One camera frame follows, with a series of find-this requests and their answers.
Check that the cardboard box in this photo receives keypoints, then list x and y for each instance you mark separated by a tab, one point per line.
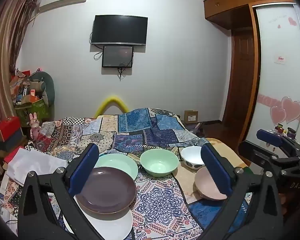
190	116

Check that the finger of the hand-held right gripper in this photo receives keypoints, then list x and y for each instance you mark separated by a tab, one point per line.
268	137
251	153

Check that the red-lid jar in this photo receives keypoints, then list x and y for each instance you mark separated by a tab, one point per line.
280	127

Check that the dark jar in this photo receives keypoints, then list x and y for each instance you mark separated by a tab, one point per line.
291	132

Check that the large pink heart decal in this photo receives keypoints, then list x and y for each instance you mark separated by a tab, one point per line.
292	110

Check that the pink bowl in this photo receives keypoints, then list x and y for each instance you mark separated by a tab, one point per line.
205	182

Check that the yellow foam tube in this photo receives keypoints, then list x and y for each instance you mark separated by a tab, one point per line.
111	100

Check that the striped brown curtain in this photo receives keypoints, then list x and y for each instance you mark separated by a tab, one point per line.
5	55

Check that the red book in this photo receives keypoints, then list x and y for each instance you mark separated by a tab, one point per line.
12	155

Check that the light green plate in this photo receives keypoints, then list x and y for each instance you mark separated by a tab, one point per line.
120	162

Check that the wall-mounted black television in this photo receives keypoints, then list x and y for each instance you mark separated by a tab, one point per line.
120	30

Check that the wooden room door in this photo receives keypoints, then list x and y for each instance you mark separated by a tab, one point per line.
242	80

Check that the purple plate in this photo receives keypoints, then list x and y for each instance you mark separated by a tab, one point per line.
110	190

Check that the white plate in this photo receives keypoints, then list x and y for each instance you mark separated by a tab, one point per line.
110	225

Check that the green bowl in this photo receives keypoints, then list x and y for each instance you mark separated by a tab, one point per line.
158	163

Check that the white crumpled paper sheet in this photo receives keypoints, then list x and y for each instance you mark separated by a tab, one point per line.
32	165

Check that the white bowl with dark pattern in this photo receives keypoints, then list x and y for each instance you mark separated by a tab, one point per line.
191	155

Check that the small black monitor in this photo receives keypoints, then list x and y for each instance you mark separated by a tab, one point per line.
117	56

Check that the red box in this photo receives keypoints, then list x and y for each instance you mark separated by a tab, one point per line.
7	128

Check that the small pink heart decal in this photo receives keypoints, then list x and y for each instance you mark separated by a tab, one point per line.
277	113

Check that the pink rabbit toy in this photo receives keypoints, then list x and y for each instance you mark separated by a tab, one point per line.
34	125

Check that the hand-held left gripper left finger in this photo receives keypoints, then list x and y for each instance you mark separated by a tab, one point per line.
83	170

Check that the dark grey box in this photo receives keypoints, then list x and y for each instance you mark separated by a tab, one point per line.
10	143

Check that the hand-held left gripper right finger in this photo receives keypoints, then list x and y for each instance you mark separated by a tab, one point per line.
216	172

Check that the dark cloth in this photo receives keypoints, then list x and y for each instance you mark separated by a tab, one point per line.
200	128

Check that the white sliding wardrobe door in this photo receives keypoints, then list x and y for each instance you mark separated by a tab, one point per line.
277	80

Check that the patchwork blanket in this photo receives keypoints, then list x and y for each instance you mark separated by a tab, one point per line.
160	205

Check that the green box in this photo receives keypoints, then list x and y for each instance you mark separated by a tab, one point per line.
37	110

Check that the grey-green cushion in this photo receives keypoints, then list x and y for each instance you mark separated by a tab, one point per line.
48	85

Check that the wooden wardrobe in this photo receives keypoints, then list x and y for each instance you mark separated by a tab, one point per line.
230	5

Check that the pile of assorted packets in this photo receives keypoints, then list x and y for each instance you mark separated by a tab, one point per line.
22	87

